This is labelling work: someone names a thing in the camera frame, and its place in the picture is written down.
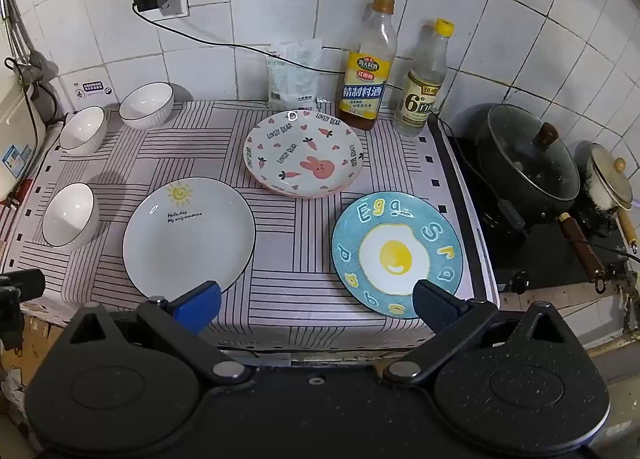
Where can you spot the blue plate with egg print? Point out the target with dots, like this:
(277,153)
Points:
(395,249)

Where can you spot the white appliance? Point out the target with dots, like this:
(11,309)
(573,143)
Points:
(15,139)

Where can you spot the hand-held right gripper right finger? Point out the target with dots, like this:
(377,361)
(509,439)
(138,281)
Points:
(435,306)

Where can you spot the white plate with sun print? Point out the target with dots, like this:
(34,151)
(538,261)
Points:
(187,234)

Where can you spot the black stove top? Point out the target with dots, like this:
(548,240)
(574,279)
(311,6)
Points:
(540,249)

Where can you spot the small wall sticker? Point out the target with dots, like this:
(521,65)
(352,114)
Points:
(91,88)

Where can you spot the amber cooking wine bottle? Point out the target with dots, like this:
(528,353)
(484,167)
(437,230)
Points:
(367,74)

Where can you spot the glass pot lid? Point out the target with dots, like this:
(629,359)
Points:
(520,149)

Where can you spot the clear vinegar bottle yellow cap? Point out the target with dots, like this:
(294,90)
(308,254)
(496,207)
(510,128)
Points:
(420,89)

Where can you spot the cardboard box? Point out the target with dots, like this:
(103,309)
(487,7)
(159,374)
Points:
(35,334)

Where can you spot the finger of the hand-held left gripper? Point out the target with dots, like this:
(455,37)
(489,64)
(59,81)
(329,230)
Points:
(22,283)

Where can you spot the striped table cloth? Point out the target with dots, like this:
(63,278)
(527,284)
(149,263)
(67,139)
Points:
(295,219)

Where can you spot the cream enamel milk pot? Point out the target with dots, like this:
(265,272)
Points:
(607,184)

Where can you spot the white plastic bag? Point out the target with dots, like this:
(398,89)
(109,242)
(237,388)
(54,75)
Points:
(295,76)

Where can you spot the black cooking pot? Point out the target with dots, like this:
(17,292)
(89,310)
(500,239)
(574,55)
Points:
(525,189)

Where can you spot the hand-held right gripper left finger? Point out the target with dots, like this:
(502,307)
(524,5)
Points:
(202,301)

